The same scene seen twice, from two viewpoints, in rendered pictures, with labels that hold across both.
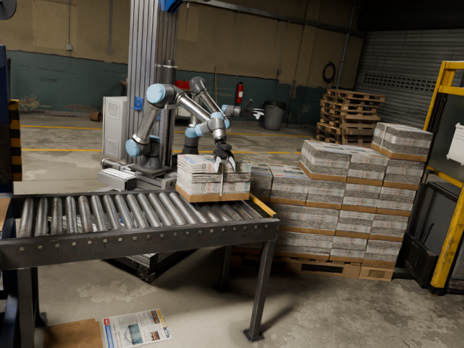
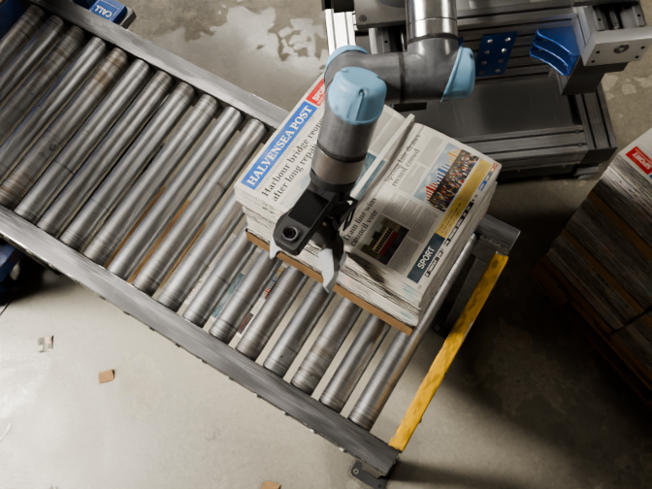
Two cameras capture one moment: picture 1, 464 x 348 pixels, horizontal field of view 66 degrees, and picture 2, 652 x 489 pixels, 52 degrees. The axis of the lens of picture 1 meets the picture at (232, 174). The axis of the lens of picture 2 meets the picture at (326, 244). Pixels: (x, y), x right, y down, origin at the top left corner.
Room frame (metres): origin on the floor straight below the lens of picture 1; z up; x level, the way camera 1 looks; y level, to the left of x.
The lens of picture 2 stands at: (1.83, -0.30, 2.07)
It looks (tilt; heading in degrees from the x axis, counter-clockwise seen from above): 70 degrees down; 68
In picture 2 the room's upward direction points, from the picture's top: 10 degrees counter-clockwise
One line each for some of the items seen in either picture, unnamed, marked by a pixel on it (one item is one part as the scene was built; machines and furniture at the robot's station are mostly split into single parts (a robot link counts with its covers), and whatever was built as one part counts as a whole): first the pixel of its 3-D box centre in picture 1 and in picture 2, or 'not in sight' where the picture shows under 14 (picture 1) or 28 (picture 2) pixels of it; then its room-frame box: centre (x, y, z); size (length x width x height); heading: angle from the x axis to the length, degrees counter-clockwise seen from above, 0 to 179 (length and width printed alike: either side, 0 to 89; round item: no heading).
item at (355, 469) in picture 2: (253, 334); (374, 466); (1.88, -0.27, 0.01); 0.14 x 0.13 x 0.01; 27
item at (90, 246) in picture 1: (161, 239); (115, 292); (1.59, 0.30, 0.74); 1.34 x 0.05 x 0.12; 117
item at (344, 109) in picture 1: (348, 117); not in sight; (9.36, -2.77, 0.65); 1.33 x 0.94 x 1.30; 121
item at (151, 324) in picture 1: (136, 328); (234, 282); (1.80, 0.45, 0.00); 0.37 x 0.28 x 0.01; 117
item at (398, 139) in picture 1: (383, 201); not in sight; (2.92, -1.31, 0.65); 0.39 x 0.30 x 1.29; 5
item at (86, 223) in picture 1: (85, 216); (64, 126); (1.66, 0.71, 0.77); 0.47 x 0.05 x 0.05; 27
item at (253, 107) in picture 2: (140, 200); (246, 113); (2.04, 0.53, 0.74); 1.34 x 0.05 x 0.12; 117
